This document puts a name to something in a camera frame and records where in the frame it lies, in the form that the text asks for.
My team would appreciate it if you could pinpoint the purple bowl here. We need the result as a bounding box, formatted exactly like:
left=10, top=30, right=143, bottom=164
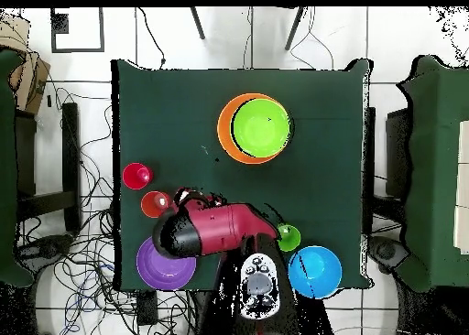
left=136, top=235, right=198, bottom=291

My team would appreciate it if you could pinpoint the orange bowl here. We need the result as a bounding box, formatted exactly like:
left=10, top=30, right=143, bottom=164
left=216, top=92, right=293, bottom=166

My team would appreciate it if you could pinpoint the large blue bowl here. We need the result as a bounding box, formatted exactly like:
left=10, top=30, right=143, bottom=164
left=288, top=245, right=344, bottom=299

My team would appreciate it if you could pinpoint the plain green cup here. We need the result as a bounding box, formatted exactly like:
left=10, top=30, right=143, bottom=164
left=276, top=223, right=302, bottom=253

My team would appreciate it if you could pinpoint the grey base with knob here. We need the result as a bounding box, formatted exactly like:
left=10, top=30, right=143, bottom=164
left=19, top=233, right=74, bottom=274

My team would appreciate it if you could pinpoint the black cable with plug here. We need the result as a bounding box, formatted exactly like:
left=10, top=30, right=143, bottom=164
left=136, top=6, right=167, bottom=68

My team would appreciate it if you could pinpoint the black tripod leg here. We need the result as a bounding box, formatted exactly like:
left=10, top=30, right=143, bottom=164
left=189, top=6, right=206, bottom=40
left=284, top=6, right=306, bottom=51

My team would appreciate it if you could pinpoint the dark green table cloth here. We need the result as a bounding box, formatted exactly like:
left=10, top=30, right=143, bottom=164
left=111, top=58, right=373, bottom=292

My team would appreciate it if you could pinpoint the cardboard box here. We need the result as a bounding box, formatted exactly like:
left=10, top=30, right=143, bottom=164
left=0, top=14, right=51, bottom=116

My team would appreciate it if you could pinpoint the black stand frame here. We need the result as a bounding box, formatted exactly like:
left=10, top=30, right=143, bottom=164
left=362, top=106, right=411, bottom=237
left=14, top=102, right=82, bottom=233

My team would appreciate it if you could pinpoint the orange cup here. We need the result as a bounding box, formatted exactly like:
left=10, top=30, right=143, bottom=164
left=140, top=190, right=173, bottom=220

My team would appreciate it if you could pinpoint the black power adapter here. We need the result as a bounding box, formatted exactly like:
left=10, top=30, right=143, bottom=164
left=136, top=290, right=159, bottom=327

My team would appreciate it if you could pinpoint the green bowl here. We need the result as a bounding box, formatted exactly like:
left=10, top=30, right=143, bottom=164
left=229, top=98, right=292, bottom=159

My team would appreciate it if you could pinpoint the green cloth covered side table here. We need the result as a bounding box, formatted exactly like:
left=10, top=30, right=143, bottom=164
left=0, top=49, right=36, bottom=288
left=397, top=54, right=469, bottom=294

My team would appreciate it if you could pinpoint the red cup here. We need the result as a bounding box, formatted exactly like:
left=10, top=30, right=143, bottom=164
left=121, top=162, right=154, bottom=191

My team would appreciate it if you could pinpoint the black square floor frame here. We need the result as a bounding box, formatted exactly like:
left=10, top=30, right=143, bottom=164
left=49, top=6, right=105, bottom=53

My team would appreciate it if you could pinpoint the tangle of black cables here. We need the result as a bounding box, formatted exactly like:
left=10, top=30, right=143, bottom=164
left=14, top=87, right=191, bottom=335

